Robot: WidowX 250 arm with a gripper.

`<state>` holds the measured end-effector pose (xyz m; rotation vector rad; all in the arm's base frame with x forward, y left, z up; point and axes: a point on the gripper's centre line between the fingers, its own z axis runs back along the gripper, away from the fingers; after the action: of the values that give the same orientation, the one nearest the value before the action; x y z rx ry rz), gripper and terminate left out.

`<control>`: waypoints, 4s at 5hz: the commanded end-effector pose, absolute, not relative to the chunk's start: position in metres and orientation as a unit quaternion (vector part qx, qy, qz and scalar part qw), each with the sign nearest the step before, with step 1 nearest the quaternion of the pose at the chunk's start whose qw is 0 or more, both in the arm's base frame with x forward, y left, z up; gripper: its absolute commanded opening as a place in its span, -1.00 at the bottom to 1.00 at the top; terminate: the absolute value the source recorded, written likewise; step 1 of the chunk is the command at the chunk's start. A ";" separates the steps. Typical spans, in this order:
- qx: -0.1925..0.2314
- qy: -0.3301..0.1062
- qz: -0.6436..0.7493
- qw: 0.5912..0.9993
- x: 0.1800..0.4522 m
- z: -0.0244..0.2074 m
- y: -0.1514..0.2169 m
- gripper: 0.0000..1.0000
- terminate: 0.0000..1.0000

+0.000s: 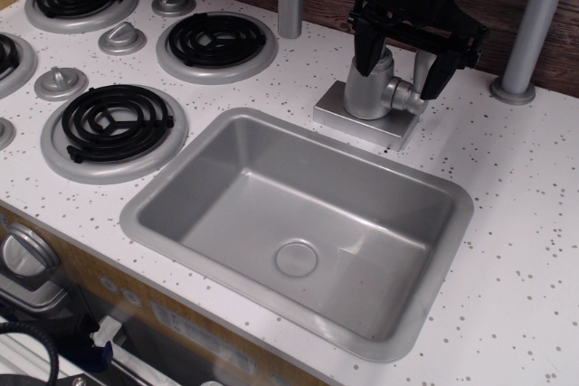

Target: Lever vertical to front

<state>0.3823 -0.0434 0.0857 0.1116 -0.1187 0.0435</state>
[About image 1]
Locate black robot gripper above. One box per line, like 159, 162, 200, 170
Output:
350, 0, 490, 100

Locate silver faucet lever handle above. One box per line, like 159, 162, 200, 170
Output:
382, 50, 436, 116

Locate grey vertical support pole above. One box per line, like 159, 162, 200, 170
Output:
490, 0, 559, 106

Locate silver toy faucet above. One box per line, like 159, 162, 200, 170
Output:
278, 0, 420, 151

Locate back right stove burner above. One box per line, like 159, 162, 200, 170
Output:
156, 12, 278, 85

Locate grey toy sink basin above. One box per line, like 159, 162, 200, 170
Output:
120, 108, 474, 362

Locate silver knob back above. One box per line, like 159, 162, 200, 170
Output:
151, 0, 196, 17

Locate silver knob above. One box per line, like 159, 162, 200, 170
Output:
151, 0, 196, 17
33, 67, 88, 102
98, 22, 147, 56

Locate silver knob middle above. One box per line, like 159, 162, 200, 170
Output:
98, 22, 147, 56

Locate front right stove burner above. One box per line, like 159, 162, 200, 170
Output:
41, 84, 188, 184

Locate back left stove burner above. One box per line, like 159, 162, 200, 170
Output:
24, 0, 138, 34

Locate silver knob front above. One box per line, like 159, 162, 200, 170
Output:
33, 67, 88, 102

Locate left edge stove burner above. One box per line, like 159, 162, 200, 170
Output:
1, 33, 37, 99

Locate silver knob left edge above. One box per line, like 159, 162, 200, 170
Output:
0, 118, 15, 150

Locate silver oven dial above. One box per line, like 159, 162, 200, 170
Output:
1, 223, 60, 291

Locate black cable lower left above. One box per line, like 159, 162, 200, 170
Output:
0, 320, 61, 386

